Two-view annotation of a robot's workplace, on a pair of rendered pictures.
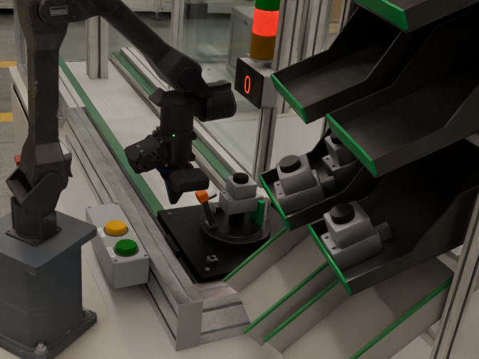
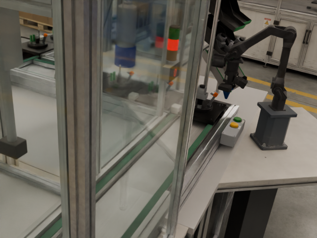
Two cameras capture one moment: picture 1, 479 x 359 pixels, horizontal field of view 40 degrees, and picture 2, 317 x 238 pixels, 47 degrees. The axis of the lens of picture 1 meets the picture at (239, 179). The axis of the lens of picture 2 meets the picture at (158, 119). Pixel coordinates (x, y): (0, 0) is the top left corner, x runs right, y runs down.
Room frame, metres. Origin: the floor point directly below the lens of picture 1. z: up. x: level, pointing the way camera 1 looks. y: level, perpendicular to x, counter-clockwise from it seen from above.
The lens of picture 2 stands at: (2.41, 1.23, 1.80)
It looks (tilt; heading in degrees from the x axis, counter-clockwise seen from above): 28 degrees down; 230
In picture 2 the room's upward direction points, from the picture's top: 6 degrees clockwise
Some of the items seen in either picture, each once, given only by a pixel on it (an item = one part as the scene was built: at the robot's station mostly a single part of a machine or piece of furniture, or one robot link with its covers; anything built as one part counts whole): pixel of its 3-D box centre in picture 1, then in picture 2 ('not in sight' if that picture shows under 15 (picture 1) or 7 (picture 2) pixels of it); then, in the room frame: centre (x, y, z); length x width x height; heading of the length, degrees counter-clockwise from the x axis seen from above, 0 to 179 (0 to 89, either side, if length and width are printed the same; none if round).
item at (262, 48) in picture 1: (262, 45); not in sight; (1.34, -0.02, 1.28); 0.05 x 0.05 x 0.05
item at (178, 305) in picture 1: (120, 199); (208, 147); (1.29, 0.26, 0.91); 0.89 x 0.06 x 0.11; 28
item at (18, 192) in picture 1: (33, 181); (280, 91); (0.91, 0.32, 1.15); 0.09 x 0.07 x 0.06; 36
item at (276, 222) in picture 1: (234, 236); (198, 108); (1.11, 0.00, 0.96); 0.24 x 0.24 x 0.02; 28
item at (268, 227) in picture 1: (235, 227); (199, 105); (1.11, 0.00, 0.98); 0.14 x 0.14 x 0.02
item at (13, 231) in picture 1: (34, 216); (278, 102); (0.90, 0.32, 1.09); 0.07 x 0.07 x 0.06; 65
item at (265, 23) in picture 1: (265, 21); not in sight; (1.34, -0.02, 1.33); 0.05 x 0.05 x 0.05
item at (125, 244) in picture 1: (126, 248); (237, 120); (1.03, 0.19, 0.96); 0.04 x 0.04 x 0.02
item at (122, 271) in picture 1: (115, 242); (232, 131); (1.09, 0.23, 0.93); 0.21 x 0.07 x 0.06; 28
